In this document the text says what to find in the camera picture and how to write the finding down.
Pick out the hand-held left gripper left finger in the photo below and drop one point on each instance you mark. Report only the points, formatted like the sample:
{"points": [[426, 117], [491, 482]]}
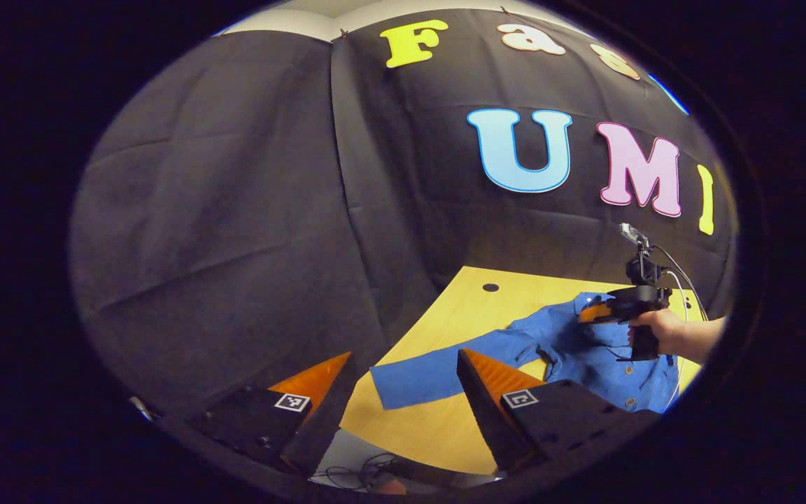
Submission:
{"points": [[326, 420]]}

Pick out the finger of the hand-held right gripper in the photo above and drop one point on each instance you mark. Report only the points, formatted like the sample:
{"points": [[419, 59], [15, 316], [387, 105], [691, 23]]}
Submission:
{"points": [[595, 312]]}

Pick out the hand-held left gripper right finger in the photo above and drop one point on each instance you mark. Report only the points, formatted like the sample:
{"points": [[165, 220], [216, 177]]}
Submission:
{"points": [[487, 420]]}

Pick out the blue shirt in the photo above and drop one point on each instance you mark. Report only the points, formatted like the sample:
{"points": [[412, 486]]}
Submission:
{"points": [[431, 378]]}

